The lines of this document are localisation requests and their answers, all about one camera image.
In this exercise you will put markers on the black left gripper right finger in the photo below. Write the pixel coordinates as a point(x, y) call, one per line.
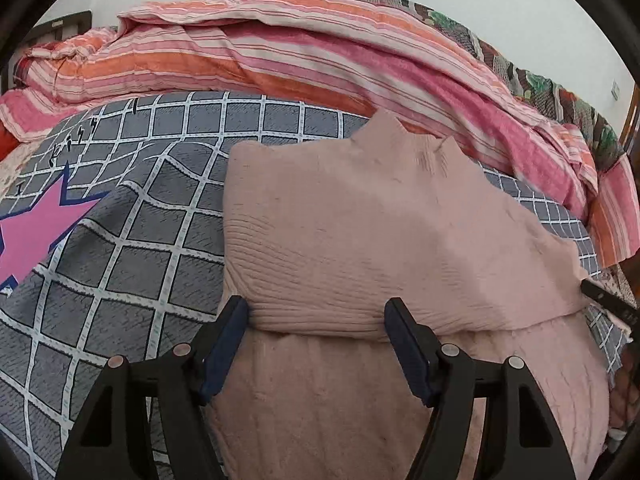
point(520, 436)

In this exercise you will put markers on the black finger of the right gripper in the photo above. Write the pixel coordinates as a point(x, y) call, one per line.
point(618, 307)

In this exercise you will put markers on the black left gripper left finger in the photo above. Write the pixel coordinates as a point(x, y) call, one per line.
point(111, 438)

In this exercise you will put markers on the pink knit turtleneck sweater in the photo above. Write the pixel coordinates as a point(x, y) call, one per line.
point(319, 235)

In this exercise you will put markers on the brown wooden door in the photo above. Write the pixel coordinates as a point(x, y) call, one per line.
point(631, 125)

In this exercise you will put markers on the grey grid bedsheet with star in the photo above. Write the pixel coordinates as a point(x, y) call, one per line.
point(112, 244)

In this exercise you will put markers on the dark floral patchwork blanket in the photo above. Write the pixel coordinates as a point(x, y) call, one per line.
point(547, 96)

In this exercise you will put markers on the white floral mattress sheet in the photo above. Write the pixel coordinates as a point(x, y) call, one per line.
point(12, 165)

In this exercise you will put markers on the pink orange striped quilt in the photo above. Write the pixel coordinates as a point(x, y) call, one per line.
point(346, 54)

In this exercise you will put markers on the dark wooden headboard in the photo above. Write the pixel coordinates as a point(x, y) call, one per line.
point(51, 31)

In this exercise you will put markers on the white wall switch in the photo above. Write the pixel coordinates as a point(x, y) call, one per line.
point(615, 90)

